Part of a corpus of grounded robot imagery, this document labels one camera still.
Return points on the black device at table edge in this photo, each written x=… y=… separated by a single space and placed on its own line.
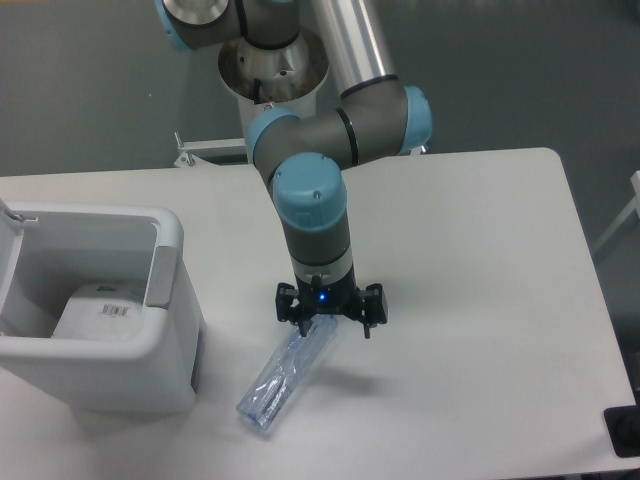
x=623 y=427

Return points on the crushed clear plastic bottle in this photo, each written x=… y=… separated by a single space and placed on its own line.
x=285 y=369

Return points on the white pedestal base frame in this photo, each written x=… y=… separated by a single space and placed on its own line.
x=224 y=152

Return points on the white open trash can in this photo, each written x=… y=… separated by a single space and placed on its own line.
x=50 y=250

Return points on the white frame at right edge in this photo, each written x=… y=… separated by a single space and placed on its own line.
x=621 y=226

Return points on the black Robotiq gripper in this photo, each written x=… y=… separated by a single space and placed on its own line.
x=317 y=293

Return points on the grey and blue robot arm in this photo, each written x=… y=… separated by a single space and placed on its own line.
x=324 y=101

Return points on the white plastic packaging bag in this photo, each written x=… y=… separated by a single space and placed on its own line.
x=103 y=311

